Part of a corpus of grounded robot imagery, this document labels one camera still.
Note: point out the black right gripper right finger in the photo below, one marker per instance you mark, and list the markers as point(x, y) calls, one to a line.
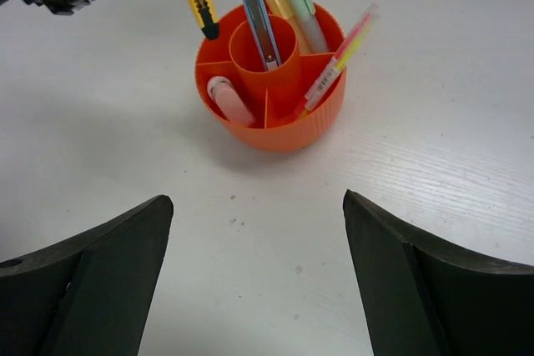
point(423, 295)

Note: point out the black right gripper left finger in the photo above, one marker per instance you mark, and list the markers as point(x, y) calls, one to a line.
point(89, 294)

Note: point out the blue grey marker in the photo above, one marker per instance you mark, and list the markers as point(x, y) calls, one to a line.
point(259, 23)

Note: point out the green pastel highlighter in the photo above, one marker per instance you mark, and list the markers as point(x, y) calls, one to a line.
point(305, 13)

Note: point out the pink pen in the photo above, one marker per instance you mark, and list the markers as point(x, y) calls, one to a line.
point(334, 64)

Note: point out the orange round divided container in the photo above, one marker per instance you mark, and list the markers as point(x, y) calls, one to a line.
point(273, 96)

